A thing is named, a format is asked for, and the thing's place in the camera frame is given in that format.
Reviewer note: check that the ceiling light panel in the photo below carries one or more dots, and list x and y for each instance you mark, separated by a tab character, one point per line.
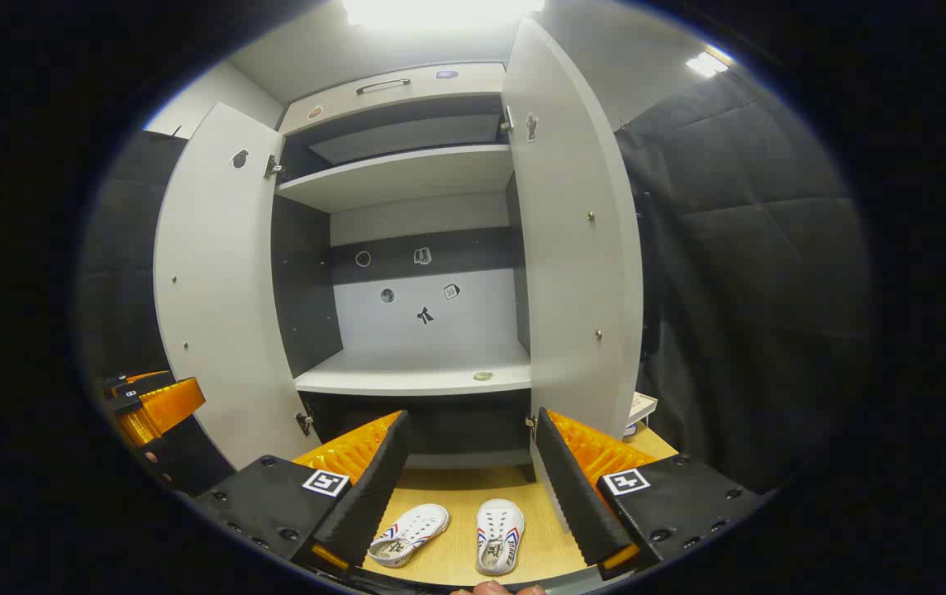
706	64
439	10

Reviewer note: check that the white canvas shoe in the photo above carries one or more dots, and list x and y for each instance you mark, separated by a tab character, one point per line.
411	529
499	529

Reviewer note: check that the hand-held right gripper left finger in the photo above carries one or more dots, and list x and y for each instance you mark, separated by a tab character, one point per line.
357	504

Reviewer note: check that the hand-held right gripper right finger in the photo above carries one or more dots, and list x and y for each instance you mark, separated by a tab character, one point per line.
580	496

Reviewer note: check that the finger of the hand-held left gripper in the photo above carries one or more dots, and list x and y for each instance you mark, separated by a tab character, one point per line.
167	409
146	377

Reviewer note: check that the grey shoe cabinet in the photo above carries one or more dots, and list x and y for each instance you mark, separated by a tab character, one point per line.
406	173

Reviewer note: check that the grey cabinet door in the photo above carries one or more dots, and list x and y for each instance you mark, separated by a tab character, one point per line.
216	289
580	289

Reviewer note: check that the grey cabinet drawer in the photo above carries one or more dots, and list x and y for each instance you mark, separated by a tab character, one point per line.
406	95

